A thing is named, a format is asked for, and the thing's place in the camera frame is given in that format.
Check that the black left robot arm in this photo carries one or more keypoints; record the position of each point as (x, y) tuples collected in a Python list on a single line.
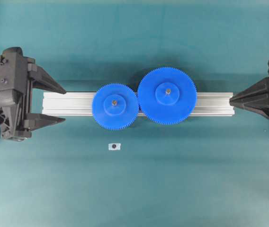
[(16, 119)]

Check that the small blue gear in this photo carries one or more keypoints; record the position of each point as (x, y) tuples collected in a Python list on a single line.
[(117, 117)]

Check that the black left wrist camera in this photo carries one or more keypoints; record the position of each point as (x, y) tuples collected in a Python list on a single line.
[(13, 76)]

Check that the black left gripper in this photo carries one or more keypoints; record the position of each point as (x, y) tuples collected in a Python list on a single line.
[(16, 121)]

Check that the small white tape marker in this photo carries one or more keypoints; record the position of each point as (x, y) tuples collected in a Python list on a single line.
[(114, 146)]

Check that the aluminium extrusion rail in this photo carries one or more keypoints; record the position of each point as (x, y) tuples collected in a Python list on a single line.
[(80, 104)]

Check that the large blue gear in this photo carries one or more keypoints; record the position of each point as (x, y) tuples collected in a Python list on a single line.
[(162, 108)]

